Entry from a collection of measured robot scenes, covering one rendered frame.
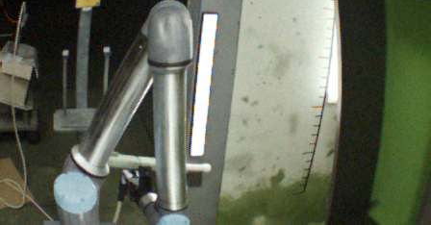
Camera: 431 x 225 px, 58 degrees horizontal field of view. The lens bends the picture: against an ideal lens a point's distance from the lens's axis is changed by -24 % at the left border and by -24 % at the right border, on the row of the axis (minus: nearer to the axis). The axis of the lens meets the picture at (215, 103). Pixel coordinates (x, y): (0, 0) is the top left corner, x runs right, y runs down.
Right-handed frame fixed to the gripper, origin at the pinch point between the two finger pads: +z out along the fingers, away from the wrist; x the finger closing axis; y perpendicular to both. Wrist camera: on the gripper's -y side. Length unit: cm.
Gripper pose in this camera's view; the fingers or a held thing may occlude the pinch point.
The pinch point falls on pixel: (128, 167)
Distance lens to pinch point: 188.2
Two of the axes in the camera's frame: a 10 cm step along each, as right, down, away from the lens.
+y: -3.3, 8.9, 3.2
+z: -5.1, -4.5, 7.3
